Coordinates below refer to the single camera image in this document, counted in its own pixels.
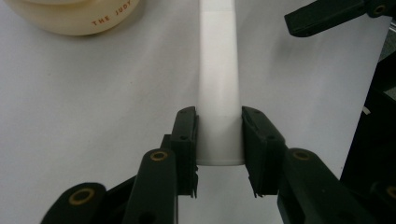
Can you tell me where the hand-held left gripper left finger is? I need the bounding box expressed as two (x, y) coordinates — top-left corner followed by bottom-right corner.
(160, 105), (200, 199)

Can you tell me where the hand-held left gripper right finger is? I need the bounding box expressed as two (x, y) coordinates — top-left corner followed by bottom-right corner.
(241, 105), (288, 199)

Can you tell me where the thick white marker pen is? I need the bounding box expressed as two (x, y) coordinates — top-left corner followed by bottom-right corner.
(195, 0), (246, 167)

